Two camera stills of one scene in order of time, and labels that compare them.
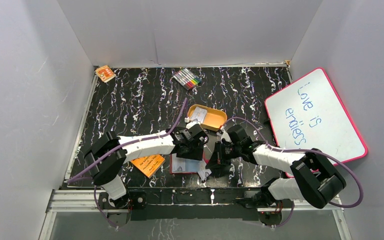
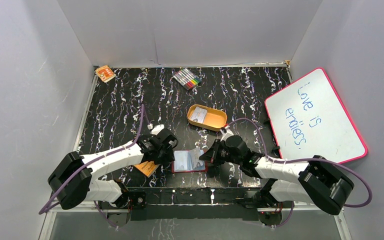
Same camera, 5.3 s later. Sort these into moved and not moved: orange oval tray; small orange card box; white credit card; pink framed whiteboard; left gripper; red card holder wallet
Moved: left gripper; white credit card
Not moved: pink framed whiteboard; small orange card box; orange oval tray; red card holder wallet
